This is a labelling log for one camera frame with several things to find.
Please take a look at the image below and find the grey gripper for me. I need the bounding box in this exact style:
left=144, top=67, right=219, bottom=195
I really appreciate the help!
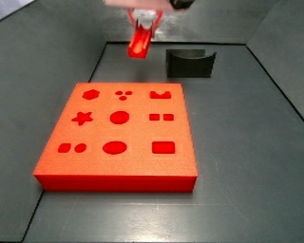
left=103, top=0, right=195, bottom=38

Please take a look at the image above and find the red arch-shaped bar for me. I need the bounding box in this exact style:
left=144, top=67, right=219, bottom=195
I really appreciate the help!
left=128, top=22, right=153, bottom=59

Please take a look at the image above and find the black cradle fixture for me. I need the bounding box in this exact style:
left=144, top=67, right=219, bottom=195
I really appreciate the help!
left=165, top=49, right=216, bottom=78

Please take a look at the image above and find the red shape-sorting block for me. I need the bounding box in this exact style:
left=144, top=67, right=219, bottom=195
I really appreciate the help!
left=33, top=83, right=197, bottom=193

